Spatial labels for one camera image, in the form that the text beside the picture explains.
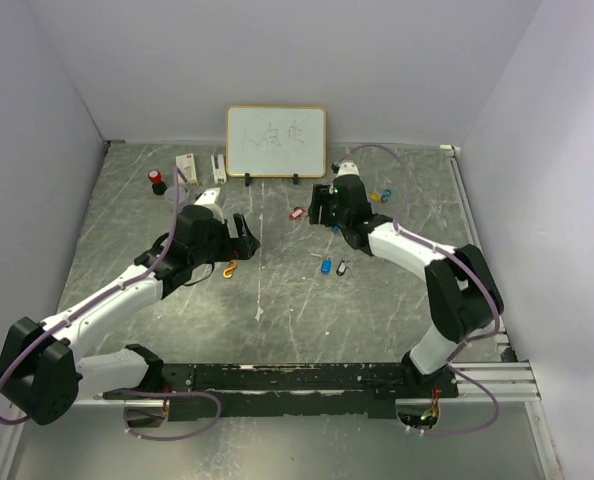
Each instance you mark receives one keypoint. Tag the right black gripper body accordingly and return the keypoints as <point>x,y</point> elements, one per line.
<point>338,218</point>

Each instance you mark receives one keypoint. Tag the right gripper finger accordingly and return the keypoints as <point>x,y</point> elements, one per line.
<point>320,197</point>
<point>318,215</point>

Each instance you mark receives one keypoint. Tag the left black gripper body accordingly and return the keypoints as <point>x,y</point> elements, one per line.
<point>219,246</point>

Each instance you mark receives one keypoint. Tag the red tag key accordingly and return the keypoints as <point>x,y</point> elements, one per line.
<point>296,213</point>

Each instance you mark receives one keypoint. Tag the yellow tag key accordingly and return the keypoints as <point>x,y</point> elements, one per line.
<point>374,196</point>

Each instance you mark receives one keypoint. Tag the orange S carabiner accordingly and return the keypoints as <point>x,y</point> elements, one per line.
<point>230,269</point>

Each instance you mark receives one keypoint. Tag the blue S carabiner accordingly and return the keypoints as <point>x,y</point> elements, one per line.
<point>385,196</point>

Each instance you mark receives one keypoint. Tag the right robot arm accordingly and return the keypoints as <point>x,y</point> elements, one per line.
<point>462,294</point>

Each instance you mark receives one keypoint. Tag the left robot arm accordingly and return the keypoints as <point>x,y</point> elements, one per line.
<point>44,365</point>

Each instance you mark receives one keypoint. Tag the black tag key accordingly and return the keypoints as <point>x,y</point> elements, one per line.
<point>342,268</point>

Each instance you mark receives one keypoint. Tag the clear plastic cup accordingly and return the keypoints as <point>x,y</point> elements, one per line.
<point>177,195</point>

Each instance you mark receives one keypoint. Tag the small whiteboard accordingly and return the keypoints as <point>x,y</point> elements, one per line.
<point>276,141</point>

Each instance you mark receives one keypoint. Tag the red black stamp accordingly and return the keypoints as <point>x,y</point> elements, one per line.
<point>158,185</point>

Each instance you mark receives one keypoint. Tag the white green box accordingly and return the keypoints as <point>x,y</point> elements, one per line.
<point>187,173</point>

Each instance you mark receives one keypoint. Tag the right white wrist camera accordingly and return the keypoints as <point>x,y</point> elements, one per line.
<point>344,168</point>

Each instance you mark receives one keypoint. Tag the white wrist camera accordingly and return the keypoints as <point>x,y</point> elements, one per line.
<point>211,198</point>
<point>344,168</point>

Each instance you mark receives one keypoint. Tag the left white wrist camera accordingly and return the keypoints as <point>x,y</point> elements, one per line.
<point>211,198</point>

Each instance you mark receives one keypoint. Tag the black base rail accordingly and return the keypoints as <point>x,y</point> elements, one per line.
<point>197,391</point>

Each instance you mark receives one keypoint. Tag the right aluminium side rail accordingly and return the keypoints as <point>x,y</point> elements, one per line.
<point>540,433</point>

